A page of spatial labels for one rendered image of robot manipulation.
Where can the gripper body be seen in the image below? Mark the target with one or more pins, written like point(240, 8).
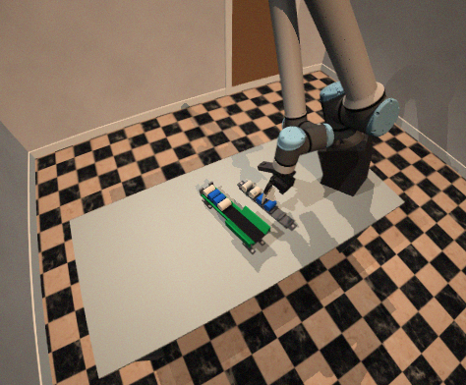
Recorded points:
point(281, 181)

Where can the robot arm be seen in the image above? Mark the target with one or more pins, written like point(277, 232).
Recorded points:
point(367, 108)

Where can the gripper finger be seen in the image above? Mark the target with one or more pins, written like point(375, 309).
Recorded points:
point(268, 192)

